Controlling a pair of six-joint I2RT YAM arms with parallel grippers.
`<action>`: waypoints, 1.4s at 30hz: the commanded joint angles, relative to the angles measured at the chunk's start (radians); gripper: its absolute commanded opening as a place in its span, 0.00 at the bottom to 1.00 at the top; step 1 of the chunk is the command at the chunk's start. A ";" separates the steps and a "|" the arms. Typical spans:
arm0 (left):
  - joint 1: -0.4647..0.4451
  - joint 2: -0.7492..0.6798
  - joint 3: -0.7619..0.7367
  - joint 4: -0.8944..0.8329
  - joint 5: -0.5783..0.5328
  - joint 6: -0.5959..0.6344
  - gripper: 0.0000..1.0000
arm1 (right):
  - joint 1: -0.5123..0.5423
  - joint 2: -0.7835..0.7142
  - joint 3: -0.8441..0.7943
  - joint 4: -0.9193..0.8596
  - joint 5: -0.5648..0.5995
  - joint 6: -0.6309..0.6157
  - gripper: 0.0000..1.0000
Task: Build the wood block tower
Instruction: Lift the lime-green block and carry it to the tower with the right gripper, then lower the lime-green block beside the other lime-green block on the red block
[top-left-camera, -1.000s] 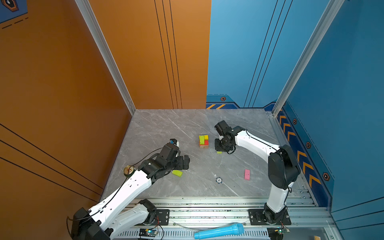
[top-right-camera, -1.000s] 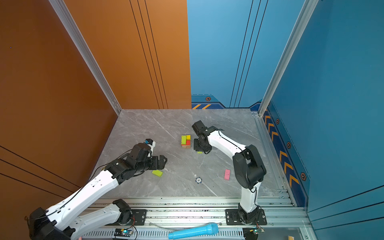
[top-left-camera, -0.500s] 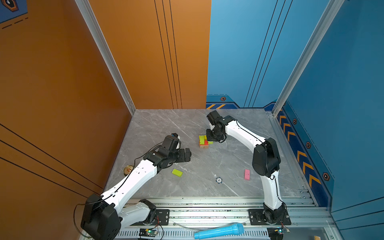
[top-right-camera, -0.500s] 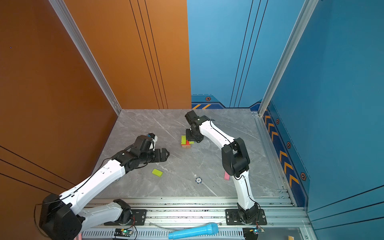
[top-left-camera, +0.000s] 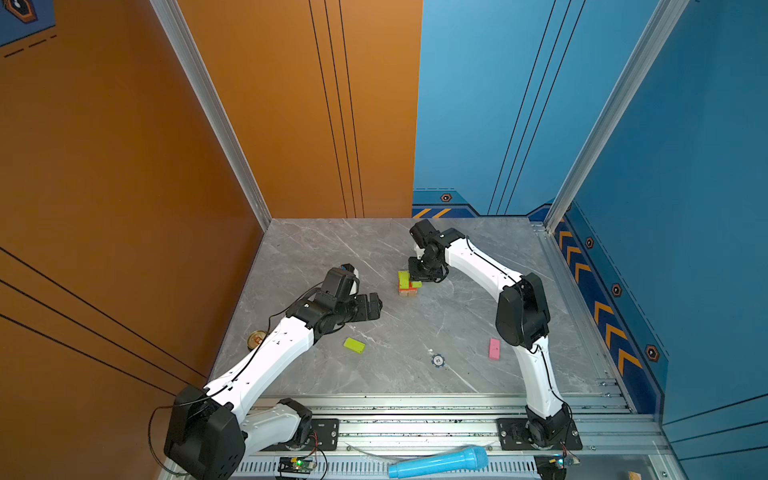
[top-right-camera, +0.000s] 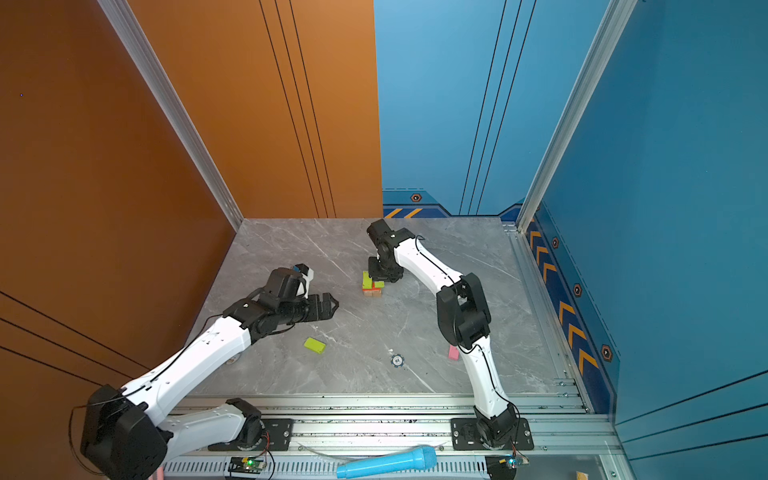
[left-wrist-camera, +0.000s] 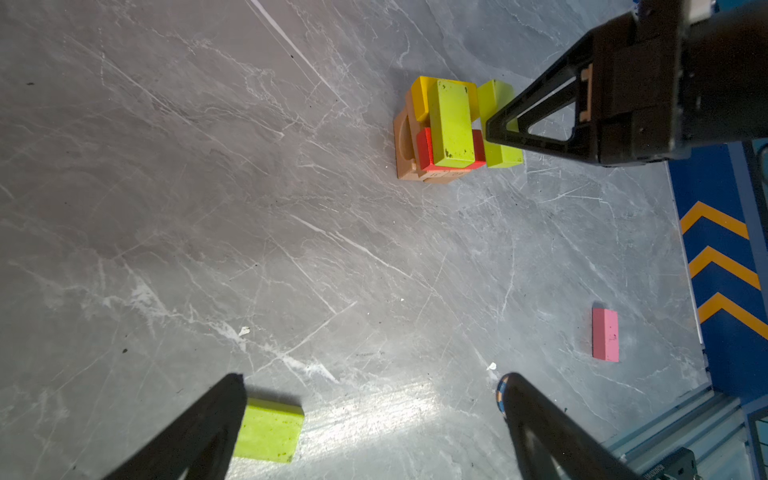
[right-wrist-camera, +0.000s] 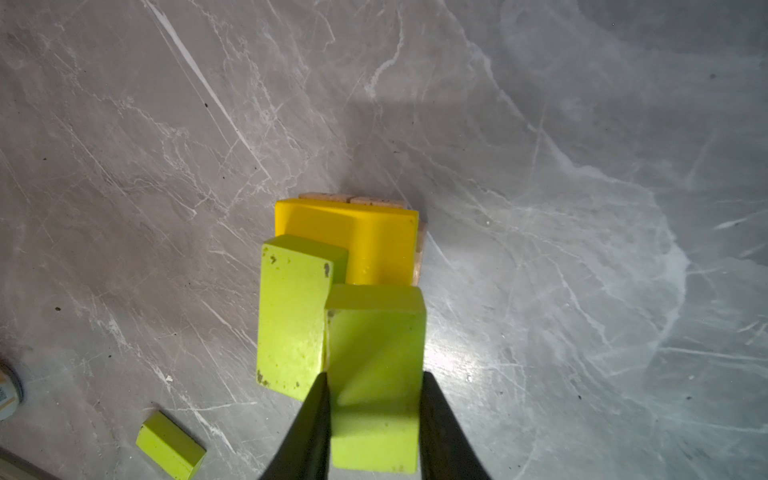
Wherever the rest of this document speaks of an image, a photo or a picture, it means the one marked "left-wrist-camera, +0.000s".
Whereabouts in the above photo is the plain natural wood plank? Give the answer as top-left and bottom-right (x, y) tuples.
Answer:
(419, 169), (471, 184)

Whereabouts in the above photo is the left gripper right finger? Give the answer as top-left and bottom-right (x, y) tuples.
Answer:
(501, 373), (639, 479)

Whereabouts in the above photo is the pink wood block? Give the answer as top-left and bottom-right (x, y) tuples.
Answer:
(592, 307), (620, 363)

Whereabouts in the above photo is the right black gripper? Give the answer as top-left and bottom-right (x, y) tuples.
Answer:
(484, 1), (767, 166)

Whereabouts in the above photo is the wooden arch block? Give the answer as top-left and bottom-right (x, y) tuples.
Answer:
(394, 104), (426, 182)

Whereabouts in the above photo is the red wood block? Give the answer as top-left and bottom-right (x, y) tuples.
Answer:
(417, 127), (486, 172)

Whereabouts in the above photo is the yellow wood block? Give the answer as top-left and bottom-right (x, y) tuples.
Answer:
(410, 76), (480, 123)

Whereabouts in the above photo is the lone green wood block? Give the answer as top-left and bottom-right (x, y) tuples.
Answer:
(233, 398), (304, 464)

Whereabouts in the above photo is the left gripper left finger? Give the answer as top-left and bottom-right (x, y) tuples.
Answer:
(106, 373), (247, 479)

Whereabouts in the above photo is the aluminium rail frame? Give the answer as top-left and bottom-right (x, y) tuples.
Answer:
(604, 385), (767, 479)

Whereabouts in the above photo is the blue poker chip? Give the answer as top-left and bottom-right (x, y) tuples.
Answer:
(495, 375), (509, 416)

